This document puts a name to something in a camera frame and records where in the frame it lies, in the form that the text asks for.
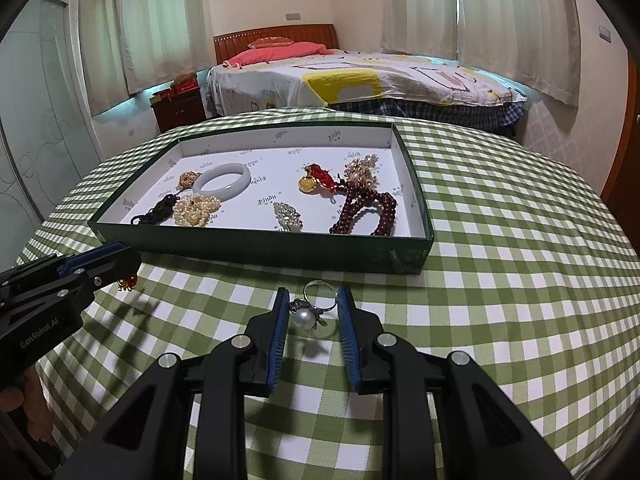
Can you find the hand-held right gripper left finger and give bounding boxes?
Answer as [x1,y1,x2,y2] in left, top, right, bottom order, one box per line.
[52,287,291,480]

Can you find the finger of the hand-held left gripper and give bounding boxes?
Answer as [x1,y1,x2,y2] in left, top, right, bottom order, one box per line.
[0,250,142,333]
[0,241,129,303]

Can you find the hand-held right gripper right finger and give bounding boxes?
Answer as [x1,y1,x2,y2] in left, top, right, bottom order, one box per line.
[336,286,573,480]

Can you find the silver pearl ring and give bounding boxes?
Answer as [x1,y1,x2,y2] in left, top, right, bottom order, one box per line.
[290,280,337,332]

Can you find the white pearl bracelet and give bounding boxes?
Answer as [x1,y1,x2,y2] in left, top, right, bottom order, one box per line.
[172,194,222,228]

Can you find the dark green shallow box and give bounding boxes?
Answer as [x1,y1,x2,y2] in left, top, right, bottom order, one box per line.
[87,121,435,275]

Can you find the pale jade bangle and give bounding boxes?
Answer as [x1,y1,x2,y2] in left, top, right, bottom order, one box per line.
[192,162,252,204]

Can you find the silver crystal brooch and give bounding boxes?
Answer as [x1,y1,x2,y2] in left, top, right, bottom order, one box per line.
[272,201,305,232]

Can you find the gold lock pendant red cord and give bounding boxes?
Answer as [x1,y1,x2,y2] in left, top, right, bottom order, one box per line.
[298,162,341,195]

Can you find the gold pearl cluster brooch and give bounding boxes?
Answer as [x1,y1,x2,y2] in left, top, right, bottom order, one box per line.
[344,155,381,187]

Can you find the person's left hand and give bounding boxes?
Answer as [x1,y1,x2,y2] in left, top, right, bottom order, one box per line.
[0,367,53,443]

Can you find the frosted glass wardrobe door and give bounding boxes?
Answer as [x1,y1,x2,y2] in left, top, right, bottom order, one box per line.
[0,0,106,271]

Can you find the green checked tablecloth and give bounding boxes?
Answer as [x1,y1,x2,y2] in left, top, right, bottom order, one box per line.
[15,107,640,480]

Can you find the dark wooden nightstand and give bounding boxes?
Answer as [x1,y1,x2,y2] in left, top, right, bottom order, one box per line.
[151,92,208,131]

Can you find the red box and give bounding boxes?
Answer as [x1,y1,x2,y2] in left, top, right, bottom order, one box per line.
[151,85,201,103]

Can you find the white sheer curtain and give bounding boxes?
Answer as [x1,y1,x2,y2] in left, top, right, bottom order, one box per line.
[75,0,131,116]
[452,0,581,106]
[117,0,211,96]
[382,0,458,58]

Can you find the wooden bed headboard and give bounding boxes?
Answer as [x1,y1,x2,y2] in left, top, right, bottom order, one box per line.
[213,23,340,66]

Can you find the blue plaid bedsheet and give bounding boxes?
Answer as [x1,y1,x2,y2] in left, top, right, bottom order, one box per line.
[330,97,526,136]

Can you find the pink pillow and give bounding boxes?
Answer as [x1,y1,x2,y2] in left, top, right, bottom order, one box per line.
[222,41,331,68]

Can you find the bed with patterned cover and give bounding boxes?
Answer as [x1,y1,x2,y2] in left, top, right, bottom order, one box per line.
[207,50,528,116]

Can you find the wooden room door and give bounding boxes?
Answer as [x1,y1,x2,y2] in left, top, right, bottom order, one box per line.
[600,45,640,216]

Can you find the black cord bracelet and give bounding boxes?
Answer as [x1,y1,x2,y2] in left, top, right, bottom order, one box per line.
[130,192,183,226]

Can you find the dark red bead bracelet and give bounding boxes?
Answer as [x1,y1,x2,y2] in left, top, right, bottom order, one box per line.
[329,180,398,237]

